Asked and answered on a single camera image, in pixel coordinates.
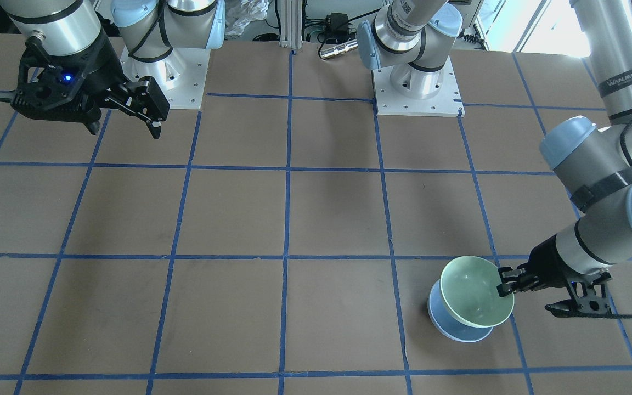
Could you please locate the green bowl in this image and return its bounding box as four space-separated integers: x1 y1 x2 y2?
439 256 516 328

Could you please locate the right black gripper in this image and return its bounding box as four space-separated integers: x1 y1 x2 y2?
19 37 170 139

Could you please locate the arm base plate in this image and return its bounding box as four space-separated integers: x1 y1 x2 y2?
120 48 212 110
372 58 466 117

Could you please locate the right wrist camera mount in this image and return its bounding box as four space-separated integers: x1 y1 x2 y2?
0 52 102 123

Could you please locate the black power adapter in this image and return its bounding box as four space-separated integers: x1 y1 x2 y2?
324 12 349 37

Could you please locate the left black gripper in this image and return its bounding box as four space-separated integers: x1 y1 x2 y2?
497 235 582 297

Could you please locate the metallic cylinder tool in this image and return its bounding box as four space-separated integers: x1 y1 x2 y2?
318 38 358 60

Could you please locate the aluminium frame post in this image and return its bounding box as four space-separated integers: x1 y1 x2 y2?
274 0 303 52

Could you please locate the blue bowl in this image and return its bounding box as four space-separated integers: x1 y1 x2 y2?
427 280 493 343

